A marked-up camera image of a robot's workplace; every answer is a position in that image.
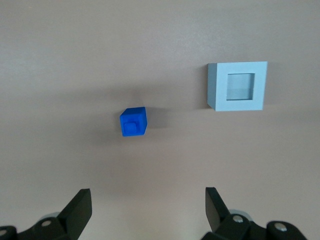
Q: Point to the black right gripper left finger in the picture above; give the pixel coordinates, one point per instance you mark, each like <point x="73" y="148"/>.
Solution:
<point x="75" y="212"/>

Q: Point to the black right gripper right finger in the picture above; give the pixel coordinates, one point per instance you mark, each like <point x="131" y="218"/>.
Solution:
<point x="216" y="212"/>

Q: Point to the blue plastic cube part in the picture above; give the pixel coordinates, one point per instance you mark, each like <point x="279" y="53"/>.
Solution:
<point x="133" y="120"/>

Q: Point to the gray square base block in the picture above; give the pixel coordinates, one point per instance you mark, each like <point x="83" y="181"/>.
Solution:
<point x="221" y="87"/>

